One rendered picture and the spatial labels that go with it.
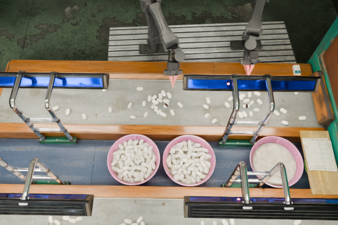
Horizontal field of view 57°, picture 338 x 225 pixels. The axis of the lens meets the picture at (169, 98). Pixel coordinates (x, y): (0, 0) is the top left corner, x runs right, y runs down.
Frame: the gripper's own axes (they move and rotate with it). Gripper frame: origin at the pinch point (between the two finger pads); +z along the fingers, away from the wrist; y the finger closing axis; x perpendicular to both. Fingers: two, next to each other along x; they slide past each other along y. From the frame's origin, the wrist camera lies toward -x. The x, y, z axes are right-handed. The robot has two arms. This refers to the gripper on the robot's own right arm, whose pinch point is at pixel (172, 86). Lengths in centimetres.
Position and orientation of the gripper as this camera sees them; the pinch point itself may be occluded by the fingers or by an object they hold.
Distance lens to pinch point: 173.8
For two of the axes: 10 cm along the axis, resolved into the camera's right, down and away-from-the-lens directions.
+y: 10.0, 0.2, 0.0
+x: 0.0, -2.1, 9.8
